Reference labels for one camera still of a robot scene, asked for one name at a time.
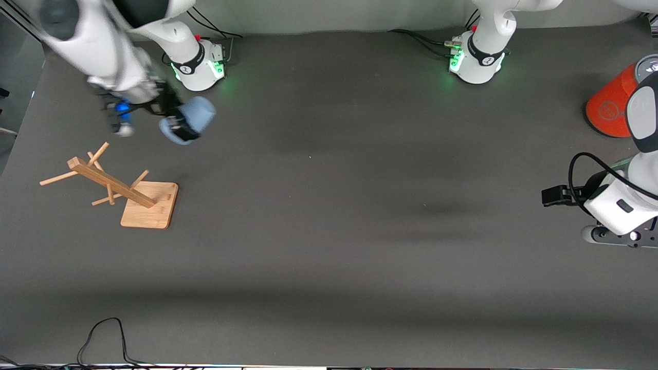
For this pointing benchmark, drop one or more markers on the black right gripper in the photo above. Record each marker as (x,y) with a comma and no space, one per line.
(165,101)

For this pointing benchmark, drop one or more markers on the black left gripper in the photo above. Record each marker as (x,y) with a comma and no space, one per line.
(591,189)

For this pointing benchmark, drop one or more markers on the light blue cup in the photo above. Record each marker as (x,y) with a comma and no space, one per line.
(200,110)

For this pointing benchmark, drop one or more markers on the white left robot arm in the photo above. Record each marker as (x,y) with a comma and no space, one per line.
(486,51)

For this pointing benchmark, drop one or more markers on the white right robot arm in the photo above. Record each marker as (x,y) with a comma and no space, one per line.
(103,46)

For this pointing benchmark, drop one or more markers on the wooden cup rack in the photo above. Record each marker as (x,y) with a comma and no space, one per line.
(149,210)

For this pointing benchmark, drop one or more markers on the orange cylindrical can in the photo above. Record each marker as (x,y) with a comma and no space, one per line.
(609,108)

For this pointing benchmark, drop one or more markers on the dark metal frame rail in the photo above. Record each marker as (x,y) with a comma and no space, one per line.
(653,19)
(20,20)

